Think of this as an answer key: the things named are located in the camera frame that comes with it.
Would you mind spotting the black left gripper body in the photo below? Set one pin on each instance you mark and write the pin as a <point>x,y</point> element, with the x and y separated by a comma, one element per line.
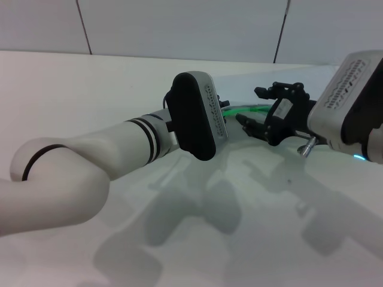
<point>224,103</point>

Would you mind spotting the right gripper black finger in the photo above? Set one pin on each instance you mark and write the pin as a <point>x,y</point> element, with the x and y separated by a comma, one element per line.
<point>287,89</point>
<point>257,128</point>

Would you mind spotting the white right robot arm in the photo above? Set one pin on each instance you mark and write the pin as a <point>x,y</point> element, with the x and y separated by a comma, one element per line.
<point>377,143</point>

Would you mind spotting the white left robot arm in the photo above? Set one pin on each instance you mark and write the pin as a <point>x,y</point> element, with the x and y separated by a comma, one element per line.
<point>74,167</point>

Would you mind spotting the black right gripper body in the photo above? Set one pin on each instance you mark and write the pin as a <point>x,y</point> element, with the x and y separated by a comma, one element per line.
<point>287,119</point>

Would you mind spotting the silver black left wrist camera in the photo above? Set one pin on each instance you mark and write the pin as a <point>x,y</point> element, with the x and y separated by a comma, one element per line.
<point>191,119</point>

